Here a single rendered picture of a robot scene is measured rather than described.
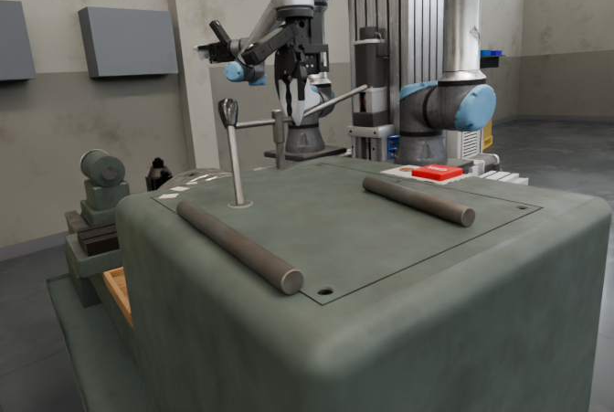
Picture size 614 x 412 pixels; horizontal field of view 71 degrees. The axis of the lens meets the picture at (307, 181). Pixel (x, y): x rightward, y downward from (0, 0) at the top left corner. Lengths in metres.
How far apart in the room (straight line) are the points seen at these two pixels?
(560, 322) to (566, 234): 0.10
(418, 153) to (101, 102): 3.87
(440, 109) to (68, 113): 3.93
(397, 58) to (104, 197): 1.34
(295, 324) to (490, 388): 0.23
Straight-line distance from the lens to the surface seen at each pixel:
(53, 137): 4.62
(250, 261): 0.40
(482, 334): 0.44
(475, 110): 1.13
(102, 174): 2.00
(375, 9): 1.54
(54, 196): 4.68
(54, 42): 4.67
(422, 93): 1.22
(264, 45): 0.81
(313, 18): 0.87
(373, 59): 1.45
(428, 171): 0.73
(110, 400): 1.53
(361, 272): 0.40
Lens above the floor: 1.43
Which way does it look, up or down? 14 degrees down
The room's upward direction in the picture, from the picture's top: 4 degrees counter-clockwise
